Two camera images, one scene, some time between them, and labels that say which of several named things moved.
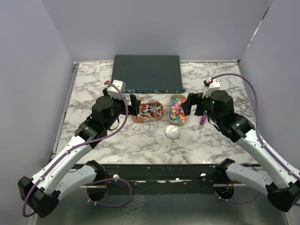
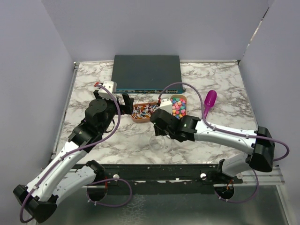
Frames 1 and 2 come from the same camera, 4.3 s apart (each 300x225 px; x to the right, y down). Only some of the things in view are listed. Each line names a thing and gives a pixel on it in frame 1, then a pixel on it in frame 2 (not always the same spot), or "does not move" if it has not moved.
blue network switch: [148, 74] does not move
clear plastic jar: [150, 126] -> [157, 143]
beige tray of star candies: [176, 115] does not move
